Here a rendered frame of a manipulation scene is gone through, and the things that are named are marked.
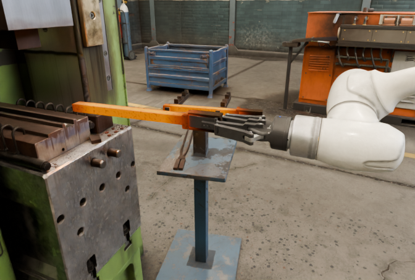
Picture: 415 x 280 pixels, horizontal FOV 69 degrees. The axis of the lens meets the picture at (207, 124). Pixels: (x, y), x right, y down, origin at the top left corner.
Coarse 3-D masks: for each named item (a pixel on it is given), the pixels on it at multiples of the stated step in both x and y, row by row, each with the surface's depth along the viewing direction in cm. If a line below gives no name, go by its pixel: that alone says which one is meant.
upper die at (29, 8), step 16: (0, 0) 68; (16, 0) 71; (32, 0) 75; (48, 0) 79; (64, 0) 83; (0, 16) 70; (16, 16) 71; (32, 16) 75; (48, 16) 79; (64, 16) 84
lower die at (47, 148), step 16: (0, 112) 98; (48, 112) 101; (64, 112) 101; (0, 128) 91; (32, 128) 89; (48, 128) 89; (64, 128) 89; (80, 128) 95; (0, 144) 87; (32, 144) 81; (48, 144) 85; (64, 144) 90; (48, 160) 86
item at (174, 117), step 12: (84, 108) 85; (96, 108) 83; (108, 108) 81; (120, 108) 81; (132, 108) 80; (144, 108) 80; (144, 120) 78; (156, 120) 76; (168, 120) 75; (180, 120) 74
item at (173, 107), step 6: (174, 108) 124; (180, 108) 124; (186, 108) 123; (192, 108) 122; (198, 108) 122; (204, 108) 121; (210, 108) 121; (216, 108) 121; (222, 108) 121; (228, 108) 121; (240, 108) 120; (246, 114) 119; (252, 114) 118; (258, 114) 118
